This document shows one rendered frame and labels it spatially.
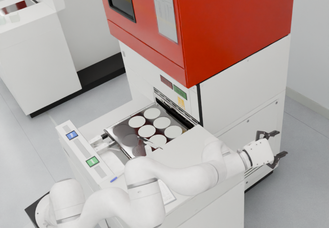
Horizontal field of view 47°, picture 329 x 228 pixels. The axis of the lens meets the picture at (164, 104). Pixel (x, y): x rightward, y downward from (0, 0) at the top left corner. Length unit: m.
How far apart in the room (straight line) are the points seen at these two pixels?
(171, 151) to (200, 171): 0.75
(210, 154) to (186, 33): 0.58
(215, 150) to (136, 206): 0.41
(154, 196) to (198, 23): 0.86
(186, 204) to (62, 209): 0.57
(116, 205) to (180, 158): 0.69
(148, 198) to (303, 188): 1.98
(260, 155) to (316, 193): 1.48
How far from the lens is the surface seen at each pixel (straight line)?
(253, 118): 2.39
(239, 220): 2.22
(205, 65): 1.86
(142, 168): 1.16
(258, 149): 1.55
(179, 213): 1.75
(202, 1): 1.70
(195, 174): 1.16
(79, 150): 2.06
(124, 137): 2.14
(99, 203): 1.30
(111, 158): 2.07
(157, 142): 2.06
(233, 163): 1.51
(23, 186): 3.41
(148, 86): 2.40
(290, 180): 3.04
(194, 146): 1.92
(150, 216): 1.17
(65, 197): 1.45
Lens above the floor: 2.35
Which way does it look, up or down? 39 degrees down
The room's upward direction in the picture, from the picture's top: 9 degrees counter-clockwise
